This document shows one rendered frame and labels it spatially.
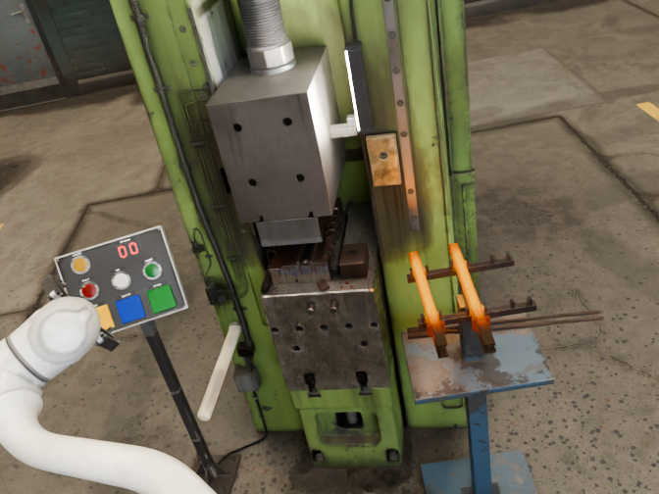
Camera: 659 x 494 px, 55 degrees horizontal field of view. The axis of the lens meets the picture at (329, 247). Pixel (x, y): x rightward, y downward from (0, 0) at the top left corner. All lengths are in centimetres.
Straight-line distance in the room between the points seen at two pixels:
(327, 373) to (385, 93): 100
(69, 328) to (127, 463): 24
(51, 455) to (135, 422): 219
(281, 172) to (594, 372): 174
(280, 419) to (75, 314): 186
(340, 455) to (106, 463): 174
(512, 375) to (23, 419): 131
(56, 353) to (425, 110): 128
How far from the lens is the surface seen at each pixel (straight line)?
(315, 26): 224
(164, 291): 210
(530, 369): 196
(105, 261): 212
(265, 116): 185
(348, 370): 230
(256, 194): 197
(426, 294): 180
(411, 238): 216
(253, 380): 263
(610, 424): 286
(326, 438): 264
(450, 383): 192
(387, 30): 187
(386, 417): 247
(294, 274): 212
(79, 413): 345
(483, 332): 166
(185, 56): 201
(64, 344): 109
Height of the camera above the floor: 216
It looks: 33 degrees down
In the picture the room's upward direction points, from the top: 12 degrees counter-clockwise
